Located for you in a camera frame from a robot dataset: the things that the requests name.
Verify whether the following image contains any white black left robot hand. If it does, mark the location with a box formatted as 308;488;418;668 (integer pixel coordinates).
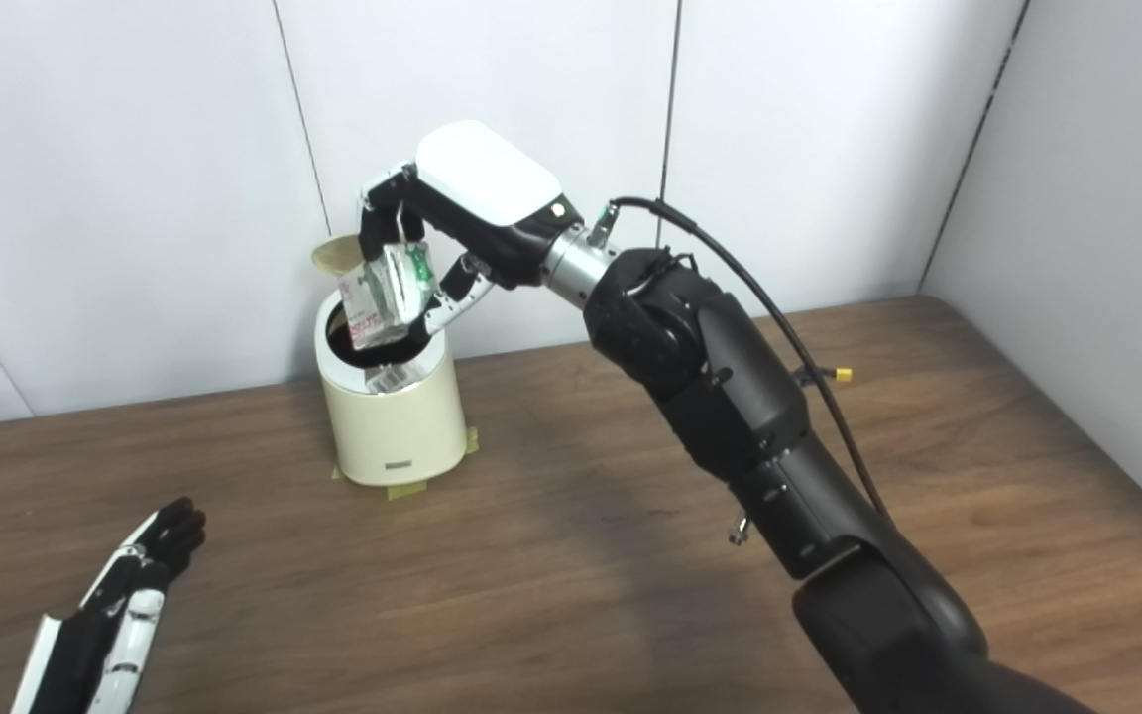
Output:
11;498;207;714

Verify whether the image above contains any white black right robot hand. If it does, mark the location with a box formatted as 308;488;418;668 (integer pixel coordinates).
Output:
357;119;582;343

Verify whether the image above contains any cream-colored round trash bin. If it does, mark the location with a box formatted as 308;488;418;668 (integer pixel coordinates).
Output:
311;236;468;487

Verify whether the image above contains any cream round bin lid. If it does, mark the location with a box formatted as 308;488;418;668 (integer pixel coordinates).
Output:
311;236;364;281

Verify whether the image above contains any white green milk carton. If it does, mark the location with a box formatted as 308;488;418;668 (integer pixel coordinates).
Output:
337;241;437;351

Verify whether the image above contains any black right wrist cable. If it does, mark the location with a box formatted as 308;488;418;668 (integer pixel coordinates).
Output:
586;196;894;522

